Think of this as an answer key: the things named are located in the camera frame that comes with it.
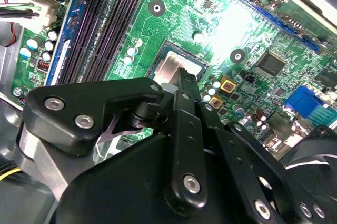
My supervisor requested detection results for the silver CPU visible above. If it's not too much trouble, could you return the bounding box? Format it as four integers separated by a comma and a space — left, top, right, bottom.
151, 47, 207, 90

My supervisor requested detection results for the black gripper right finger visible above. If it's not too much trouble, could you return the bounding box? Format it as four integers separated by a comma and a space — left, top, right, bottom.
197, 101, 329, 224

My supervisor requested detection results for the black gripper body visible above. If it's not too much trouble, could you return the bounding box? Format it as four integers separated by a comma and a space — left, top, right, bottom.
55, 133, 266, 224

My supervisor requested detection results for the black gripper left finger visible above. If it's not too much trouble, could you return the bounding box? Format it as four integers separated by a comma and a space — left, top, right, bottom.
22, 67, 209, 217

